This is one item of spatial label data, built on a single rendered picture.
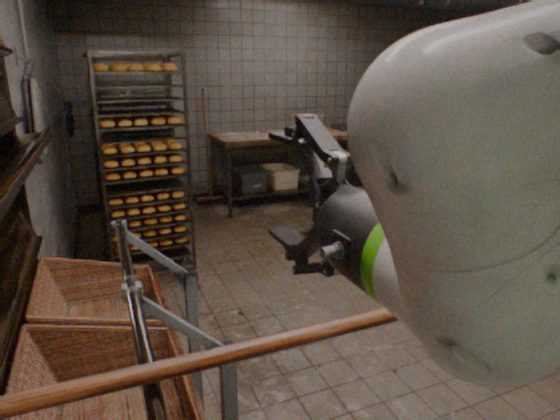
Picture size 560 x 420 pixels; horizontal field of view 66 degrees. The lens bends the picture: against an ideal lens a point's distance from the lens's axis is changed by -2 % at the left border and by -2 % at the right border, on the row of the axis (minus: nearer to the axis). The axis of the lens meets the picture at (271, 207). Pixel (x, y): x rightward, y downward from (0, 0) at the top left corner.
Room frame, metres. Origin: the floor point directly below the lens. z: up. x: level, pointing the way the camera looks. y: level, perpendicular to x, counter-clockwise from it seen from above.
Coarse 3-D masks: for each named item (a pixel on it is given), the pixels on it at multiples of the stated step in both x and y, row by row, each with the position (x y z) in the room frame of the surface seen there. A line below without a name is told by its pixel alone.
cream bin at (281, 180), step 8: (264, 168) 5.53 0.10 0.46; (272, 168) 5.75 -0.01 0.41; (280, 168) 5.80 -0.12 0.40; (288, 168) 5.67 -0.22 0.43; (296, 168) 5.45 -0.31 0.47; (272, 176) 5.31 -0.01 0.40; (280, 176) 5.28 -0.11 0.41; (288, 176) 5.31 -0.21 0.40; (296, 176) 5.37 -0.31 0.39; (272, 184) 5.32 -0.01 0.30; (280, 184) 5.28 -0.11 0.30; (288, 184) 5.33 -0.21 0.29; (296, 184) 5.37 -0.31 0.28
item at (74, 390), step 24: (384, 312) 0.72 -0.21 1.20; (288, 336) 0.64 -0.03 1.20; (312, 336) 0.66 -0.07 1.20; (336, 336) 0.68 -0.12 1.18; (168, 360) 0.57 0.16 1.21; (192, 360) 0.58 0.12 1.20; (216, 360) 0.59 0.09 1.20; (240, 360) 0.61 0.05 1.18; (72, 384) 0.51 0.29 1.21; (96, 384) 0.52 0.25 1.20; (120, 384) 0.53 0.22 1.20; (144, 384) 0.55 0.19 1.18; (0, 408) 0.47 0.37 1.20; (24, 408) 0.48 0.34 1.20
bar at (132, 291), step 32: (128, 256) 1.05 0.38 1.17; (160, 256) 1.38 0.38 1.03; (128, 288) 0.88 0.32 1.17; (192, 288) 1.41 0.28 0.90; (160, 320) 0.91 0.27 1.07; (192, 320) 1.40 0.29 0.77; (192, 352) 1.40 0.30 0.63; (160, 384) 0.56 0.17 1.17; (224, 384) 0.95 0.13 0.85; (160, 416) 0.49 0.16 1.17; (224, 416) 0.96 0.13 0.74
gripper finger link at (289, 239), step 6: (270, 228) 0.58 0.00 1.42; (276, 228) 0.58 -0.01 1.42; (282, 228) 0.58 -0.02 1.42; (288, 228) 0.58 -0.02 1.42; (270, 234) 0.58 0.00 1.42; (276, 234) 0.56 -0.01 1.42; (282, 234) 0.56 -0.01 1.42; (288, 234) 0.56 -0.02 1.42; (294, 234) 0.56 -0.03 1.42; (276, 240) 0.56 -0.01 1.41; (282, 240) 0.54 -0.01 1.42; (288, 240) 0.54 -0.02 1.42; (294, 240) 0.54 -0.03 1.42; (300, 240) 0.54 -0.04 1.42; (288, 246) 0.52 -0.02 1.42; (294, 246) 0.52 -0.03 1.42
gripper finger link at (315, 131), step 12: (300, 120) 0.50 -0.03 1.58; (312, 120) 0.50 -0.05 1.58; (312, 132) 0.48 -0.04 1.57; (324, 132) 0.49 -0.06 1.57; (312, 144) 0.47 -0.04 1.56; (324, 144) 0.46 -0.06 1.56; (336, 144) 0.47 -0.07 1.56; (324, 156) 0.45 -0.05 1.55; (336, 156) 0.44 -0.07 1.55; (348, 156) 0.44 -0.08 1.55
